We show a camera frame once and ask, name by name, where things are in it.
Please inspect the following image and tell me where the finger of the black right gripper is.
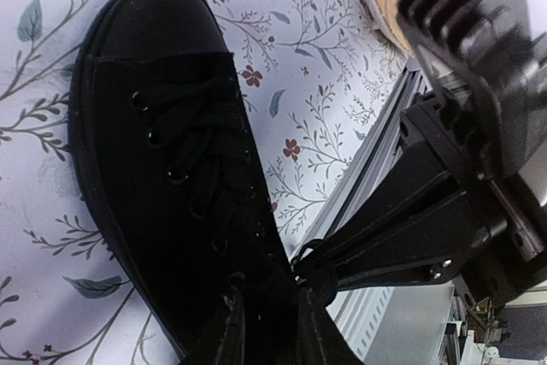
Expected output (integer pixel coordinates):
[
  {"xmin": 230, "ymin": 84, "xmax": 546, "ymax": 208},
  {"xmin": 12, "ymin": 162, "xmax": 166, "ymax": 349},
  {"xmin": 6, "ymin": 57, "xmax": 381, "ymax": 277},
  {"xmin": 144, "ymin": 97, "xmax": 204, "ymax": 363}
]
[{"xmin": 298, "ymin": 206, "xmax": 507, "ymax": 291}]

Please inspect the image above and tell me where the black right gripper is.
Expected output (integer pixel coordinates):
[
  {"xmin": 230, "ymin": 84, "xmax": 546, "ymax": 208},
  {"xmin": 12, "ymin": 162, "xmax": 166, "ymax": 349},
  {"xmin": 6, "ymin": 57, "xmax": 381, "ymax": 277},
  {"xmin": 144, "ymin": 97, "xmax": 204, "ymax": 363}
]
[{"xmin": 304, "ymin": 0, "xmax": 546, "ymax": 305}]

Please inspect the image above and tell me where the woven bamboo tray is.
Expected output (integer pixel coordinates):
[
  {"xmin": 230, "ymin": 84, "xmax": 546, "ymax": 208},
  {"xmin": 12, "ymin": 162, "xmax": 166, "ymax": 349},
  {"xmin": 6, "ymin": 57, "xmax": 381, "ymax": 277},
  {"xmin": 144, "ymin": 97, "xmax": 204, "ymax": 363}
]
[{"xmin": 365, "ymin": 0, "xmax": 414, "ymax": 56}]

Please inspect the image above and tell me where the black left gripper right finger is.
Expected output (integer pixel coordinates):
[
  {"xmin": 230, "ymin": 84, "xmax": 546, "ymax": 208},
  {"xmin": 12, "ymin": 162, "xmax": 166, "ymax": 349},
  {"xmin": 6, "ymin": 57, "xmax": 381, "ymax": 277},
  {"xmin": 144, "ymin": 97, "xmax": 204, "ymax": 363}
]
[{"xmin": 297, "ymin": 288, "xmax": 362, "ymax": 365}]

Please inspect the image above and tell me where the aluminium front rail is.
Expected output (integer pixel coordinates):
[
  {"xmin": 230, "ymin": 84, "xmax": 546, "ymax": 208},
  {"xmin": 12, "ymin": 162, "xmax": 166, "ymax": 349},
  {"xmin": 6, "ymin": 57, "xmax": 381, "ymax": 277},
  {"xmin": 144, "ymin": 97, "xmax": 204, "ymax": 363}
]
[{"xmin": 305, "ymin": 69, "xmax": 454, "ymax": 364}]

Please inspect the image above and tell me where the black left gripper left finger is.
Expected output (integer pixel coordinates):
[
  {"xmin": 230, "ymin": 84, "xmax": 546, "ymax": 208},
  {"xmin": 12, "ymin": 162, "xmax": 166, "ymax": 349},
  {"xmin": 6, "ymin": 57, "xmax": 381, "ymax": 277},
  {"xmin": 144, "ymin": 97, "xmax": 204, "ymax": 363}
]
[{"xmin": 179, "ymin": 291, "xmax": 249, "ymax": 365}]

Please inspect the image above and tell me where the black canvas sneaker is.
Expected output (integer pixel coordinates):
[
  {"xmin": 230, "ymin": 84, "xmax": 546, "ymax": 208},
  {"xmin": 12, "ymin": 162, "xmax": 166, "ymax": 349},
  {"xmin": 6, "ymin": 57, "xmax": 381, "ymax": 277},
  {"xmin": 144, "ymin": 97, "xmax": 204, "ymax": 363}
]
[{"xmin": 68, "ymin": 0, "xmax": 297, "ymax": 364}]

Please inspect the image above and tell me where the black shoelace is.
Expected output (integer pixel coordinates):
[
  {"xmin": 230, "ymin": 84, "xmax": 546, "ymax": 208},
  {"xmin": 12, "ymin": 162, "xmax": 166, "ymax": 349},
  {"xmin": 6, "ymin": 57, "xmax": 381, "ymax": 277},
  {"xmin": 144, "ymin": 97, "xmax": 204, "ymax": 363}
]
[{"xmin": 130, "ymin": 76, "xmax": 338, "ymax": 306}]

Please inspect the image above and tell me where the floral patterned table mat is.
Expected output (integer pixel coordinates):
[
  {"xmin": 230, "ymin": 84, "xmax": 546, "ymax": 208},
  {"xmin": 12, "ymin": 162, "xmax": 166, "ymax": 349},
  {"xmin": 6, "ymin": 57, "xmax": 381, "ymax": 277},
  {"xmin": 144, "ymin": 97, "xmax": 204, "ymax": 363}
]
[{"xmin": 1, "ymin": 0, "xmax": 404, "ymax": 364}]

